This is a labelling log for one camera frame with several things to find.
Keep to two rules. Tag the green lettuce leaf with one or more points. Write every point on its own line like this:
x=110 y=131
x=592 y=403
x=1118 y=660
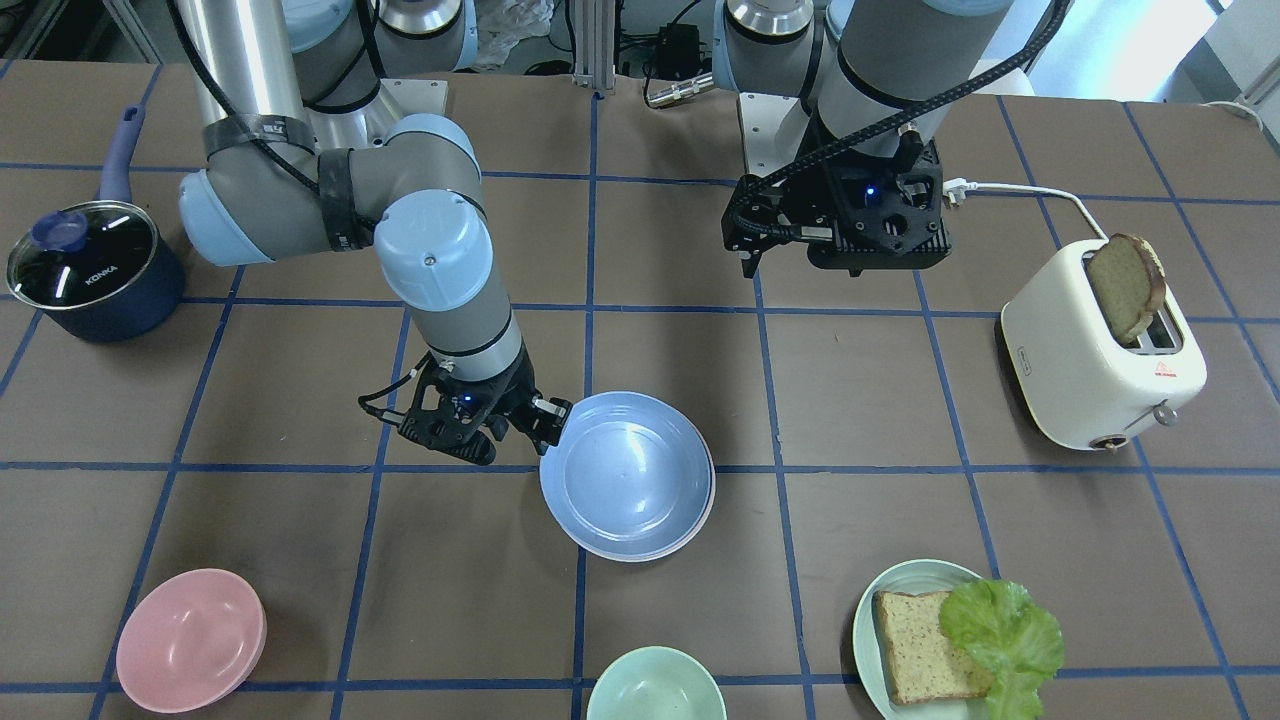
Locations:
x=998 y=625

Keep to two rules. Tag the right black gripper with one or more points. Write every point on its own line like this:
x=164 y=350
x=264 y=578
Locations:
x=507 y=393

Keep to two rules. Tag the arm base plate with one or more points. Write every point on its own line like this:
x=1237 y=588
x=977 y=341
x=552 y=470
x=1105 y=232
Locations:
x=399 y=98
x=772 y=130

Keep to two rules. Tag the white chair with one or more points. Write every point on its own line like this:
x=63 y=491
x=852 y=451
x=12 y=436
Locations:
x=1014 y=83

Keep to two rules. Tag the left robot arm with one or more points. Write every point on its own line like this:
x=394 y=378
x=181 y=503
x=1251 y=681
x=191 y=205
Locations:
x=809 y=75

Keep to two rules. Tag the toast slice in toaster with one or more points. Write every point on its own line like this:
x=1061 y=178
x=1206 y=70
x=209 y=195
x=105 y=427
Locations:
x=1128 y=282

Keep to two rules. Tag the aluminium frame post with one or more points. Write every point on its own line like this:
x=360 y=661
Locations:
x=594 y=40

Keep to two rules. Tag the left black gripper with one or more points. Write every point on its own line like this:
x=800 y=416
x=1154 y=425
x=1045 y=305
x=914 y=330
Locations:
x=797 y=198

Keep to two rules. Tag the pink bowl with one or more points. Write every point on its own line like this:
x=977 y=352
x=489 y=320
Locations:
x=191 y=641

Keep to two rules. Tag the blue plate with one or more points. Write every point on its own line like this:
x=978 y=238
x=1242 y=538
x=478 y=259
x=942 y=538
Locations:
x=630 y=474

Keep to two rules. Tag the blue saucepan with lid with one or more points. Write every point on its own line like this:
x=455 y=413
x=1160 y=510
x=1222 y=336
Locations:
x=100 y=269

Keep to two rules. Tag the green plate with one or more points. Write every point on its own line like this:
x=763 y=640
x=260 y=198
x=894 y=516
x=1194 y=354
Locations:
x=913 y=577

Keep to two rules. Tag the green bowl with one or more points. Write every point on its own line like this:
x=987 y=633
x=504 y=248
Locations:
x=656 y=682

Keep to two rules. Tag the bread slice on plate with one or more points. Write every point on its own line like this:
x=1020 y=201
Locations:
x=923 y=664

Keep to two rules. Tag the pink plate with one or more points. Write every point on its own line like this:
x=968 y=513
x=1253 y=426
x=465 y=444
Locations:
x=675 y=546

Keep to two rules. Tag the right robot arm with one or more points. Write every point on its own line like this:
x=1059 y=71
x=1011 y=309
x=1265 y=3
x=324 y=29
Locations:
x=269 y=192

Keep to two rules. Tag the white toaster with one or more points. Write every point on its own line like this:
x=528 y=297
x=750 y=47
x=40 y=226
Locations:
x=1082 y=389

